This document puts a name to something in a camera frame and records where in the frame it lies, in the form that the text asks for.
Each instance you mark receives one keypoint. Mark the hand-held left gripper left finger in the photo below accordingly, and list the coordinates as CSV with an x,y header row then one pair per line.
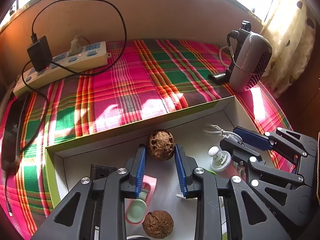
x,y
140,172

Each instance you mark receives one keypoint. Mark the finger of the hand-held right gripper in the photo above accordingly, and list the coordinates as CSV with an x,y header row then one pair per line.
x,y
252,138
240,152

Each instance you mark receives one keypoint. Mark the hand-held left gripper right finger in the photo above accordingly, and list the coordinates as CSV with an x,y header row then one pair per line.
x,y
180,172

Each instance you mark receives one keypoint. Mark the small pink green clip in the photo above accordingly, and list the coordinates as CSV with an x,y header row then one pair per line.
x,y
150,187

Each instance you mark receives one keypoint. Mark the white round knob gadget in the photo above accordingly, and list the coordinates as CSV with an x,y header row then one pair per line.
x,y
220,162

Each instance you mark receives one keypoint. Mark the brown walnut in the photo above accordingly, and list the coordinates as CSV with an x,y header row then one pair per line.
x,y
157,223
160,143

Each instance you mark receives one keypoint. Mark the black handheld device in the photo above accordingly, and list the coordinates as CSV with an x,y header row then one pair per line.
x,y
101,171

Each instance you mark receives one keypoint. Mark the green white cardboard box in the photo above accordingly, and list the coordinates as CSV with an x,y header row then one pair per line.
x,y
112,140

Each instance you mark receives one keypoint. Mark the grey small heater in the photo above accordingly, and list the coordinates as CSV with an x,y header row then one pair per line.
x,y
247,55

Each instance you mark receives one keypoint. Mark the pink green plaid blanket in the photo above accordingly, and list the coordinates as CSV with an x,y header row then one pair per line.
x,y
125,85

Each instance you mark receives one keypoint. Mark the cream patterned curtain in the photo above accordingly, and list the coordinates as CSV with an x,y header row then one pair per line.
x,y
292,42

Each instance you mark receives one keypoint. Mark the beige power strip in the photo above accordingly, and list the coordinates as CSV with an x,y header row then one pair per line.
x,y
75,63

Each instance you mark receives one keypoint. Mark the beige plug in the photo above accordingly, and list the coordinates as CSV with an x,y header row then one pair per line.
x,y
75,46

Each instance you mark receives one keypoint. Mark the black charger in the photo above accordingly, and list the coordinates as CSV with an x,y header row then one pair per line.
x,y
38,52

